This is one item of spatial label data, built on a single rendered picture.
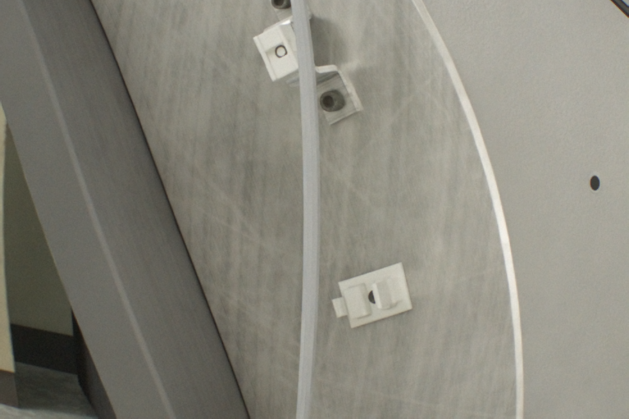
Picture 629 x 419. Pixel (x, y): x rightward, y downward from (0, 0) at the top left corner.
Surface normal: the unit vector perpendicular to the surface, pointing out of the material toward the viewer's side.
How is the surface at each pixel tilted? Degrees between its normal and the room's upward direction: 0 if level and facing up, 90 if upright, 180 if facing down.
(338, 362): 90
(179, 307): 65
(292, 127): 90
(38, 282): 90
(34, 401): 0
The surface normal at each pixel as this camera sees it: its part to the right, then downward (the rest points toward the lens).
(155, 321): 0.83, -0.26
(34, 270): 0.18, 0.17
